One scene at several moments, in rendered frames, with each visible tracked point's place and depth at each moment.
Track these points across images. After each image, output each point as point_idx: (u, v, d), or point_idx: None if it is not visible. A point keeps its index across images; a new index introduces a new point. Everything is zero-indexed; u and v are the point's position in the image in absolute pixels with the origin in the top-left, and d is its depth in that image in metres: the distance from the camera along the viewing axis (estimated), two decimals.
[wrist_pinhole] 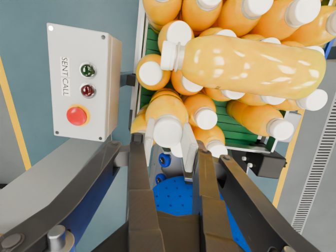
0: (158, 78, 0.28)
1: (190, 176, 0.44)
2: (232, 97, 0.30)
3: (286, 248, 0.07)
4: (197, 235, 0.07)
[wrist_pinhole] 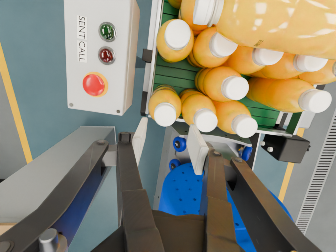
0: (186, 39, 0.26)
1: None
2: (267, 63, 0.27)
3: None
4: (197, 235, 0.07)
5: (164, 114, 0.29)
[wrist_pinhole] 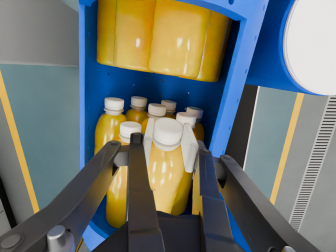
0: None
1: None
2: None
3: (286, 248, 0.07)
4: (197, 235, 0.07)
5: (167, 123, 0.22)
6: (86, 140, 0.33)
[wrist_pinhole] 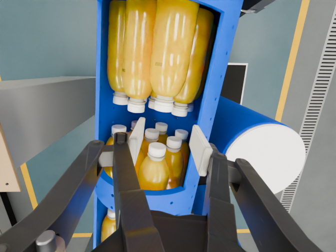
0: None
1: None
2: None
3: None
4: (197, 235, 0.07)
5: None
6: (96, 238, 0.53)
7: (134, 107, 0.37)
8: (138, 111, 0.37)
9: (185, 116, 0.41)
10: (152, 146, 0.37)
